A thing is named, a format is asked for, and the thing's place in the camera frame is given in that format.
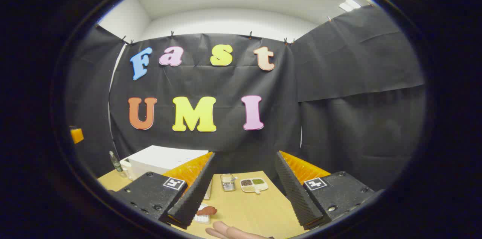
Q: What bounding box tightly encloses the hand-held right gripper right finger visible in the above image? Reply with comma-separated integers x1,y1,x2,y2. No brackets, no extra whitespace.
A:
275,151,384,231

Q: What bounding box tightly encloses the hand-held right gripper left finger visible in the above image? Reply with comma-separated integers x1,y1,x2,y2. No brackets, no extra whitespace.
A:
109,152,217,230

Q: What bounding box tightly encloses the white microwave oven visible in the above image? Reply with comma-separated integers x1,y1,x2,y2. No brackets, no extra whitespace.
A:
126,145,212,200

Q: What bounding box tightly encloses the small white plastic tray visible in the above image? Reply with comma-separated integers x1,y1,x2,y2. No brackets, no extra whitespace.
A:
194,203,212,225

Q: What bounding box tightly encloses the divided dish of beans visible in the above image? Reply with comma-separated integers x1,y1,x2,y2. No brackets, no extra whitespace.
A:
240,177,269,194

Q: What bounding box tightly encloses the clear plastic water bottle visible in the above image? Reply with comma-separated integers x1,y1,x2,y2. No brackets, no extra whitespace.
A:
109,151,124,174

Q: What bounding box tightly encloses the black backdrop cloth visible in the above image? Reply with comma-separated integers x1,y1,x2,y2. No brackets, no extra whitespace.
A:
66,5,426,190

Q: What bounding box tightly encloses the small ceiling light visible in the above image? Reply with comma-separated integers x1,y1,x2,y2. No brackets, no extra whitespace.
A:
338,0,362,12

